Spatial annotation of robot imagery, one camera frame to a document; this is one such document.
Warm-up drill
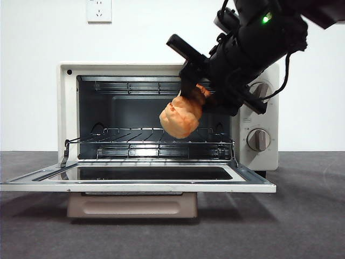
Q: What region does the metal wire oven rack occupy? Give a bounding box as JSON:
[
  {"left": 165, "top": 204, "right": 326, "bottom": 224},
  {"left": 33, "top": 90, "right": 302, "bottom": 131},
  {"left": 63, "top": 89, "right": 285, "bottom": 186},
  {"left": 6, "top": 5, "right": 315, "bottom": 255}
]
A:
[{"left": 64, "top": 127, "right": 238, "bottom": 165}]

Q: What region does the glass oven door beige handle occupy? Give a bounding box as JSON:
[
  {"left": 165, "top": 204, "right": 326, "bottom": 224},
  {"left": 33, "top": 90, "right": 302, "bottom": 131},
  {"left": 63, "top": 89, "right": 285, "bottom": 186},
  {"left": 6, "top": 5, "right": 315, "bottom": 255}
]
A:
[{"left": 0, "top": 158, "right": 278, "bottom": 219}]

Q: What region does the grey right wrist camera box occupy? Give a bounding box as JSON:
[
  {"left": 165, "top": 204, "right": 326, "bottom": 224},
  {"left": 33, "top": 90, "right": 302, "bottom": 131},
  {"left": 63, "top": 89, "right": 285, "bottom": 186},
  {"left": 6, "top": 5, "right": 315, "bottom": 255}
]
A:
[{"left": 213, "top": 7, "right": 241, "bottom": 35}]

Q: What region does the orange-brown bread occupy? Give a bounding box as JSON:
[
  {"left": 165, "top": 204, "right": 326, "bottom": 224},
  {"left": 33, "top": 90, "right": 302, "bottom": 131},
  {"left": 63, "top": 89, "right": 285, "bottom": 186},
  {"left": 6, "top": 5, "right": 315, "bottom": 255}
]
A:
[{"left": 159, "top": 83, "right": 212, "bottom": 140}]

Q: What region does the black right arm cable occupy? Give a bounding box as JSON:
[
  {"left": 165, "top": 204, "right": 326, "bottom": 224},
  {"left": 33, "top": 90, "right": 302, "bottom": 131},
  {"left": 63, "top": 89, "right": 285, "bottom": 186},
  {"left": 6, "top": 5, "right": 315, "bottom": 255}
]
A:
[{"left": 258, "top": 50, "right": 293, "bottom": 105}]

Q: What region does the white Toshiba toaster oven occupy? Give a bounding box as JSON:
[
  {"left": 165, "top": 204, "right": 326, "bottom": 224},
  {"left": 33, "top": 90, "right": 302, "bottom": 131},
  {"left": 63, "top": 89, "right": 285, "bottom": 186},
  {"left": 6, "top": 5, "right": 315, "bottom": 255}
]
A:
[{"left": 56, "top": 61, "right": 280, "bottom": 179}]

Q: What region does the white wall socket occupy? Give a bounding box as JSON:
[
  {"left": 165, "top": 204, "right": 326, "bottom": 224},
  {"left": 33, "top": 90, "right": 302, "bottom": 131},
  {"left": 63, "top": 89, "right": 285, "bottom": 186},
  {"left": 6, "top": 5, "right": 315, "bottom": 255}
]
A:
[{"left": 86, "top": 0, "right": 112, "bottom": 23}]

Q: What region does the beige oven knob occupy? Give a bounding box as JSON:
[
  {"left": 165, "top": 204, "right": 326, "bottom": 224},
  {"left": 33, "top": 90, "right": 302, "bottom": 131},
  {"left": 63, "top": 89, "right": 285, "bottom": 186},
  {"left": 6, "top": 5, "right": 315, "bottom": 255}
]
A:
[
  {"left": 249, "top": 82, "right": 271, "bottom": 103},
  {"left": 247, "top": 128, "right": 271, "bottom": 152}
]

